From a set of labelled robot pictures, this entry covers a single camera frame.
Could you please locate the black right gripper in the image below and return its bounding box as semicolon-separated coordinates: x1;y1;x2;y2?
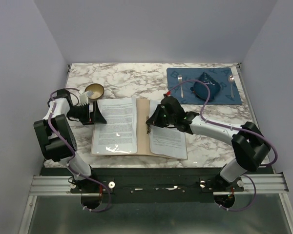
146;104;176;128

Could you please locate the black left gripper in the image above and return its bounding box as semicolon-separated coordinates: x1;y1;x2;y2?
66;100;106;125

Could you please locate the chrome folder clip mechanism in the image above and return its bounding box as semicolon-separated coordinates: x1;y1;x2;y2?
146;117;153;134

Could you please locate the printed white paper sheet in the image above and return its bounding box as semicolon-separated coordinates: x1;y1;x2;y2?
91;97;137;155

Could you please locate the beige paper folder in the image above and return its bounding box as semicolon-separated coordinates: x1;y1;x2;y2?
91;98;163;157

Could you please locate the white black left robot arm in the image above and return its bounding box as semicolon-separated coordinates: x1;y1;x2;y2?
33;88;107;193

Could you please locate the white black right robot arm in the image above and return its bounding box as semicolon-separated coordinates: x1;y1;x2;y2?
146;96;272;191

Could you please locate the beige ceramic bowl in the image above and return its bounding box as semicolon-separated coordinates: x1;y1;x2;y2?
85;83;105;101

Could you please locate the silver fork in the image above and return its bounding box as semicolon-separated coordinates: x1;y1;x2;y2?
178;75;184;98

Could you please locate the dark blue ceramic dish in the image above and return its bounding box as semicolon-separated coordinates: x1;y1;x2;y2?
190;72;221;101

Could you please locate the blue cloth placemat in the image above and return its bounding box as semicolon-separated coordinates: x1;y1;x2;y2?
167;67;242;105

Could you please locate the silver spoon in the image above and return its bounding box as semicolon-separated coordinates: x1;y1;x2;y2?
228;75;234;98

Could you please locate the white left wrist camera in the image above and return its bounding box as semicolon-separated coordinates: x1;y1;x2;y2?
79;91;94;106

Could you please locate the black mounting base rail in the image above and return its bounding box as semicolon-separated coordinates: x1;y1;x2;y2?
68;168;244;204

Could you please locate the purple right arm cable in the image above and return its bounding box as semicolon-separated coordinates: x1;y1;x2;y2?
163;79;278;213

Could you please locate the aluminium frame rail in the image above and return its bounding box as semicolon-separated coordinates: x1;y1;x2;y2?
29;174;289;196

